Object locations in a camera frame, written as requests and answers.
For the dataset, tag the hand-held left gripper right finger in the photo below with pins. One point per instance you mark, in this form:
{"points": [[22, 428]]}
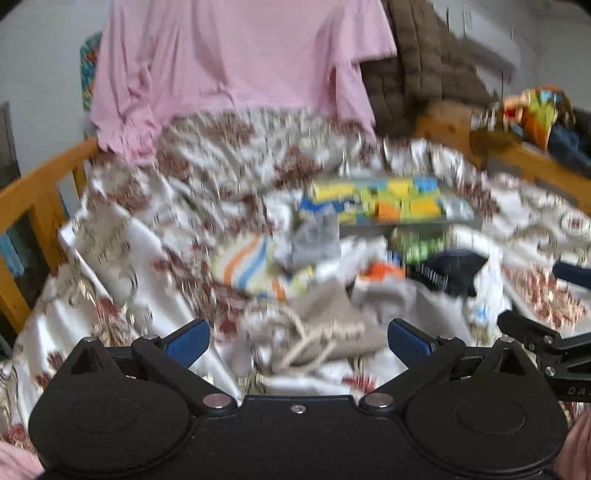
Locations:
{"points": [[408, 339]]}

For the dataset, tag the person's right hand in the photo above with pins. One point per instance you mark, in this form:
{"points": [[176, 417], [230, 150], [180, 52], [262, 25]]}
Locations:
{"points": [[577, 452]]}

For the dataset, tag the white air conditioner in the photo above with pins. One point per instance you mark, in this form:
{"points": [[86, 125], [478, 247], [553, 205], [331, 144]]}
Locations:
{"points": [[494, 50]]}

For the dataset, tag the striped cloth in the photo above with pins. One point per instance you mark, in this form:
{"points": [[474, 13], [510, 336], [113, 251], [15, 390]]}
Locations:
{"points": [[244, 267]]}

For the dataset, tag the grey cloth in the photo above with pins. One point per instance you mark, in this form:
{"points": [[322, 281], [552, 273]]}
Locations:
{"points": [[399, 297]]}

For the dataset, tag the bag of green pieces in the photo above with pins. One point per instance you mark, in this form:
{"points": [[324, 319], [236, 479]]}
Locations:
{"points": [[415, 249]]}

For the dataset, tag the colourful wall poster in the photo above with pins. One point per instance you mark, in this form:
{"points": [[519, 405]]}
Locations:
{"points": [[88, 69]]}

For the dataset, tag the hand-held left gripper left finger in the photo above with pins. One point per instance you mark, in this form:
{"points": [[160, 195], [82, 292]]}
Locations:
{"points": [[187, 342]]}

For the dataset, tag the floral satin bedspread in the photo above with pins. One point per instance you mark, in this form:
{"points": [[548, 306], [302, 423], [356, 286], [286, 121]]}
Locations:
{"points": [[138, 240]]}

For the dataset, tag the grey face mask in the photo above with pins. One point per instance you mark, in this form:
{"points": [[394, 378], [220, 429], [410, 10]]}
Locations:
{"points": [[316, 244]]}

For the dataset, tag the pink t-shirt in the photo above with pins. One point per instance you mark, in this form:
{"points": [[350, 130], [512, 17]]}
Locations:
{"points": [[231, 55]]}

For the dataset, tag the wooden bed frame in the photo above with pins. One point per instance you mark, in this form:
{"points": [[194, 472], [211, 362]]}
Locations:
{"points": [[37, 194]]}

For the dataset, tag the pile of colourful sponges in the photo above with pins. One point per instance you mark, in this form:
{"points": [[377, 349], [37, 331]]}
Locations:
{"points": [[378, 201]]}

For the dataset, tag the orange and white box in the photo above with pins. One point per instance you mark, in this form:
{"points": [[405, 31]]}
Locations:
{"points": [[381, 271]]}

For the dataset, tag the person's pink clothing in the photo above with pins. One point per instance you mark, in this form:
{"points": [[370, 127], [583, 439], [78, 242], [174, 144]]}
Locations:
{"points": [[18, 461]]}

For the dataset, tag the brown quilted jacket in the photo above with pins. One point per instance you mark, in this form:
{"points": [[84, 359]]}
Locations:
{"points": [[425, 60]]}

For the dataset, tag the dark blue cloth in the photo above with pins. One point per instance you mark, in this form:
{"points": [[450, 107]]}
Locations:
{"points": [[570, 145]]}

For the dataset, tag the black sock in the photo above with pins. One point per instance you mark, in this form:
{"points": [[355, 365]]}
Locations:
{"points": [[448, 273]]}

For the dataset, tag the colourful patterned cloth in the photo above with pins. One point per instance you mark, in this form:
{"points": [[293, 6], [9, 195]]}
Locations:
{"points": [[535, 115]]}

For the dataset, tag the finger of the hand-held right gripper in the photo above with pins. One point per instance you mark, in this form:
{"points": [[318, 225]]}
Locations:
{"points": [[526, 330], [572, 273]]}

